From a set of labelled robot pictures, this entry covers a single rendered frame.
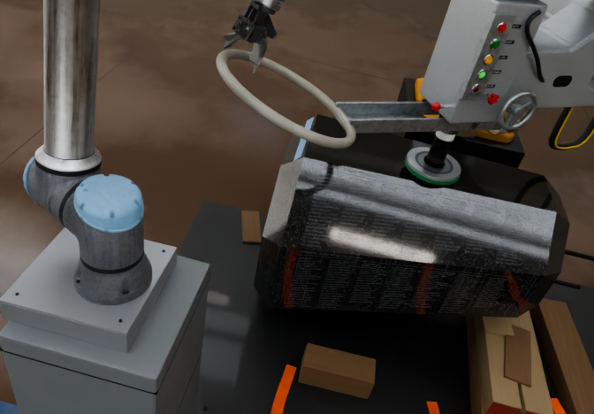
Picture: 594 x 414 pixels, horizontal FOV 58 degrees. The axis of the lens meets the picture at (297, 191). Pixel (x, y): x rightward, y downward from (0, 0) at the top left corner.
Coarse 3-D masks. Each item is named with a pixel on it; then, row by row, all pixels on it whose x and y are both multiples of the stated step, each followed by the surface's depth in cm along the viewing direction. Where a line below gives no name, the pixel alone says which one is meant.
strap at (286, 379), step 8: (288, 368) 229; (288, 376) 226; (280, 384) 222; (288, 384) 223; (280, 392) 219; (280, 400) 216; (552, 400) 215; (272, 408) 213; (280, 408) 214; (432, 408) 225; (552, 408) 212; (560, 408) 213
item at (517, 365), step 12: (492, 324) 238; (504, 324) 239; (516, 336) 235; (528, 336) 236; (516, 348) 230; (528, 348) 231; (516, 360) 225; (528, 360) 226; (504, 372) 219; (516, 372) 220; (528, 372) 221; (528, 384) 216
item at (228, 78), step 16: (224, 64) 151; (272, 64) 180; (224, 80) 148; (304, 80) 184; (240, 96) 144; (320, 96) 183; (272, 112) 142; (336, 112) 179; (288, 128) 143; (304, 128) 145; (352, 128) 169; (320, 144) 149; (336, 144) 152
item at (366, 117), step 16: (352, 112) 183; (368, 112) 186; (384, 112) 188; (400, 112) 191; (416, 112) 194; (432, 112) 197; (368, 128) 176; (384, 128) 178; (400, 128) 181; (416, 128) 183; (432, 128) 186; (448, 128) 189; (464, 128) 192; (480, 128) 195; (496, 128) 198
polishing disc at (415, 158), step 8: (408, 152) 209; (416, 152) 210; (424, 152) 211; (408, 160) 205; (416, 160) 206; (448, 160) 210; (416, 168) 201; (424, 168) 202; (432, 168) 203; (448, 168) 205; (456, 168) 206; (424, 176) 200; (432, 176) 199; (440, 176) 200; (448, 176) 201; (456, 176) 202
